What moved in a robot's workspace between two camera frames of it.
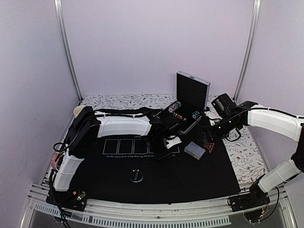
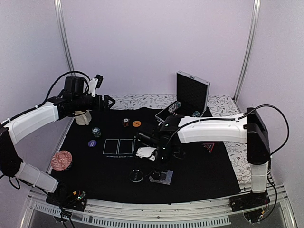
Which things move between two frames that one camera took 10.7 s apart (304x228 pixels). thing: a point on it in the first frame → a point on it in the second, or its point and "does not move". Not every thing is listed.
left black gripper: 159,156 → 99,107
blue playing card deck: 194,150 → 167,180
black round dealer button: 136,175 does not move
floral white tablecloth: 247,161 does not move
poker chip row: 195,114 does not move
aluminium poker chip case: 192,96 does not move
